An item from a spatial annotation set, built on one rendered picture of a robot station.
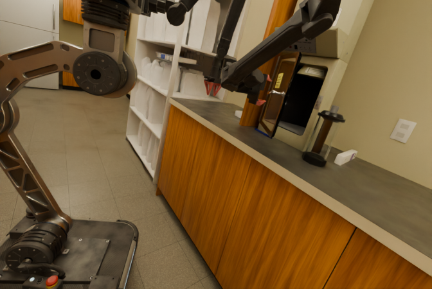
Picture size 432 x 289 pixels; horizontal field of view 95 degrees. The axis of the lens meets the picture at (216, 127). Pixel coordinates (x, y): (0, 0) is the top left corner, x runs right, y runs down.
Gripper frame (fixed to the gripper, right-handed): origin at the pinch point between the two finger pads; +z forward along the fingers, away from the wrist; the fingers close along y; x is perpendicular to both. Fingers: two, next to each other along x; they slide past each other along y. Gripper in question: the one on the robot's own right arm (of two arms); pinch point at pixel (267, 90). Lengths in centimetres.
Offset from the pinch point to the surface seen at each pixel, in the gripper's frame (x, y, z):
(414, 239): -63, -28, -3
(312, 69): -5.3, 15.4, 24.1
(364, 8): -18, 43, 26
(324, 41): -12.1, 26.2, 13.6
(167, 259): 24, -119, -22
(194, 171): 36, -63, -6
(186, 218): 33, -100, -6
